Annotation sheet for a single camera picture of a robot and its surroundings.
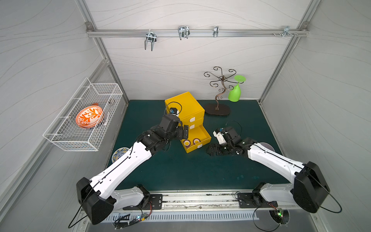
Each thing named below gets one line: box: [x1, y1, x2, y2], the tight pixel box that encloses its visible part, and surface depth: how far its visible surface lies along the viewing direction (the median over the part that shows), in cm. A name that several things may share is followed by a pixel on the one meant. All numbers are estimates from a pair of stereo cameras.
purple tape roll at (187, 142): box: [183, 139, 191, 147], surface depth 97 cm
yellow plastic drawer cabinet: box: [164, 91, 212, 154], surface depth 93 cm
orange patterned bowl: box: [75, 102, 104, 130], surface depth 67 cm
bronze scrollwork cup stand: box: [203, 66, 244, 116], surface depth 98 cm
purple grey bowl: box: [259, 142, 276, 152], surface depth 90 cm
